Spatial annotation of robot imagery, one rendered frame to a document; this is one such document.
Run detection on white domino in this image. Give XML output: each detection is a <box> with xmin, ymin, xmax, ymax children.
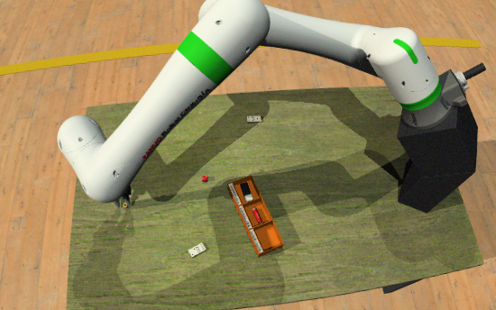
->
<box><xmin>247</xmin><ymin>116</ymin><xmax>261</xmax><ymax>123</ymax></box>
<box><xmin>188</xmin><ymin>243</ymin><xmax>206</xmax><ymax>258</ymax></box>

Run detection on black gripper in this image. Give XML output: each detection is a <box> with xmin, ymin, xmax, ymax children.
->
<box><xmin>114</xmin><ymin>186</ymin><xmax>132</xmax><ymax>208</ymax></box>

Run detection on orange three-compartment bin rack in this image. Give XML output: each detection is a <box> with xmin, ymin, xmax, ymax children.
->
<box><xmin>227</xmin><ymin>175</ymin><xmax>284</xmax><ymax>257</ymax></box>

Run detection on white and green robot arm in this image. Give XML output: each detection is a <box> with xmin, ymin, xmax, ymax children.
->
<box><xmin>57</xmin><ymin>0</ymin><xmax>486</xmax><ymax>203</ymax></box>

